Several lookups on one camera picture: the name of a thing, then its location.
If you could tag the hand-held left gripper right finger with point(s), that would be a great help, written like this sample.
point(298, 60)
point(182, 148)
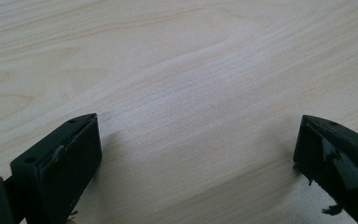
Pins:
point(338, 158)

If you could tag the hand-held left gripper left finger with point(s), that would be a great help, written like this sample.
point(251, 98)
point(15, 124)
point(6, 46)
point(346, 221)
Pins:
point(62, 168)

